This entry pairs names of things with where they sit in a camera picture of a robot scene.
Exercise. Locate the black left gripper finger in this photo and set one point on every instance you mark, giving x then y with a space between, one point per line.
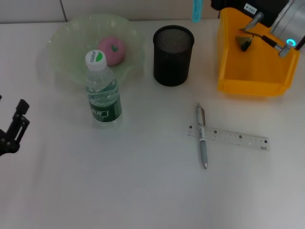
19 124

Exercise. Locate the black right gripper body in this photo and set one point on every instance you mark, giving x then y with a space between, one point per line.
262 9

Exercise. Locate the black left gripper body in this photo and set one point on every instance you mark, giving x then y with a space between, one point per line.
4 143

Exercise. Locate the plastic wrapper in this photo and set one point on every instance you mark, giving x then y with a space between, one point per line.
244 43

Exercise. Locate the blue and teal scissors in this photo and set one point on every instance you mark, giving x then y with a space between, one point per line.
197 10

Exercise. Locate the water bottle with green label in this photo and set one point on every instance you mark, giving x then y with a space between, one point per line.
102 81

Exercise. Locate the pink peach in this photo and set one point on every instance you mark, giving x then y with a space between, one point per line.
116 57

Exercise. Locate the transparent plastic ruler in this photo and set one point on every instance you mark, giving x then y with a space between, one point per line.
238 138

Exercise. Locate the clear grey ballpoint pen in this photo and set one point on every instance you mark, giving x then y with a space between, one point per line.
202 148

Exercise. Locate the green glass fruit plate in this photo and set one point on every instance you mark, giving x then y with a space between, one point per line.
66 47

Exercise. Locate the black mesh pen holder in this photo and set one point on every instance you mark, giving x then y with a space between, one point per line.
171 69

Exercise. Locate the yellow plastic bin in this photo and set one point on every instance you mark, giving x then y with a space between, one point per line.
250 76

